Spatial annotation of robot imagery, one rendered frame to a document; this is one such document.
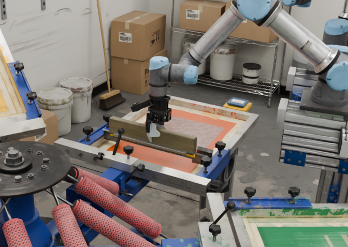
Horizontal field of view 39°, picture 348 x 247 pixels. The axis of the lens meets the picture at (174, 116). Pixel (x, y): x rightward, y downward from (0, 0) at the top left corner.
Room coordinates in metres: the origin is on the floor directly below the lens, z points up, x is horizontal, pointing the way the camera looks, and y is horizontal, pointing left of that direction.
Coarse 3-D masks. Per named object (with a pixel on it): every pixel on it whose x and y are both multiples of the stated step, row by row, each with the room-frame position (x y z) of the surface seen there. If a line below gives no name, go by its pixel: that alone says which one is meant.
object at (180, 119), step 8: (176, 112) 2.40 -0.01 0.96; (184, 112) 2.41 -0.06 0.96; (176, 120) 2.30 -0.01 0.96; (184, 120) 2.30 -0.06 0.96; (192, 120) 2.31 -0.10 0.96; (168, 128) 2.19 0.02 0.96; (176, 128) 2.20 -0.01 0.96; (184, 128) 2.20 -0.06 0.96; (120, 144) 1.99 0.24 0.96; (128, 144) 2.00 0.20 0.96; (120, 152) 1.92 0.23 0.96; (136, 152) 1.93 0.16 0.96; (144, 152) 1.93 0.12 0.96; (152, 152) 1.93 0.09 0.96; (144, 160) 1.86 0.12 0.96
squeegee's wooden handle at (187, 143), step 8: (112, 120) 1.94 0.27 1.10; (120, 120) 1.93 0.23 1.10; (128, 120) 1.93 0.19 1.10; (112, 128) 1.94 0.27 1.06; (128, 128) 1.91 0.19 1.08; (136, 128) 1.89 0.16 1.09; (144, 128) 1.88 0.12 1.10; (160, 128) 1.87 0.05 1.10; (128, 136) 1.91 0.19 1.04; (136, 136) 1.89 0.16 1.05; (144, 136) 1.88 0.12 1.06; (160, 136) 1.85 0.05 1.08; (168, 136) 1.83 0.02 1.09; (176, 136) 1.82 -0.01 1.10; (184, 136) 1.80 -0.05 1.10; (192, 136) 1.81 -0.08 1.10; (160, 144) 1.85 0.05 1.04; (168, 144) 1.83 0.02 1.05; (176, 144) 1.81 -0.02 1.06; (184, 144) 1.80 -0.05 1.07; (192, 144) 1.78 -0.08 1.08; (192, 152) 1.78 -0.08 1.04
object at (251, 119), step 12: (144, 108) 2.35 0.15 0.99; (192, 108) 2.46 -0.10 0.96; (204, 108) 2.43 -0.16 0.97; (216, 108) 2.40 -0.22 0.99; (228, 108) 2.41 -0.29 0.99; (132, 120) 2.24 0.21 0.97; (252, 120) 2.27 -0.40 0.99; (240, 132) 2.12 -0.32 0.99; (96, 144) 1.95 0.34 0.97; (228, 144) 1.98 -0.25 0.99
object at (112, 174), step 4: (112, 168) 1.62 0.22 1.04; (104, 172) 1.59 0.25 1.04; (108, 172) 1.59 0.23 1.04; (112, 172) 1.59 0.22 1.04; (116, 172) 1.59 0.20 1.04; (120, 172) 1.59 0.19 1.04; (124, 172) 1.62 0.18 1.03; (128, 172) 1.64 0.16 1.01; (100, 176) 1.56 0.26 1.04; (104, 176) 1.56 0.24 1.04; (108, 176) 1.56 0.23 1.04; (112, 176) 1.57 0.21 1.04; (116, 176) 1.57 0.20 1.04; (120, 176) 1.59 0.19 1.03; (128, 176) 1.64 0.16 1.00; (112, 180) 1.54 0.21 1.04; (116, 180) 1.56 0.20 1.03
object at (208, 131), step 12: (204, 120) 2.32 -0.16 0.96; (216, 120) 2.33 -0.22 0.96; (192, 132) 2.17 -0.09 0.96; (204, 132) 2.17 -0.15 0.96; (216, 132) 2.18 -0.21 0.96; (204, 144) 2.04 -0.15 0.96; (156, 156) 1.90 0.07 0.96; (168, 156) 1.90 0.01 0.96; (180, 168) 1.80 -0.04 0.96; (192, 168) 1.81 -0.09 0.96
